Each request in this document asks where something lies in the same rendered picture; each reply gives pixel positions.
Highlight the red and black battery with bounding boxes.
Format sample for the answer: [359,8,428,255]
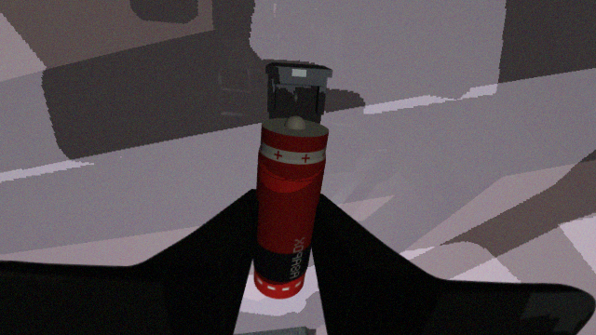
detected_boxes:
[252,115,329,300]

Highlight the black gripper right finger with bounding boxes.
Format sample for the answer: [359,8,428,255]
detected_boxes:
[311,194,596,335]

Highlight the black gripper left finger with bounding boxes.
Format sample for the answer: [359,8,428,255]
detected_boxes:
[0,189,259,335]

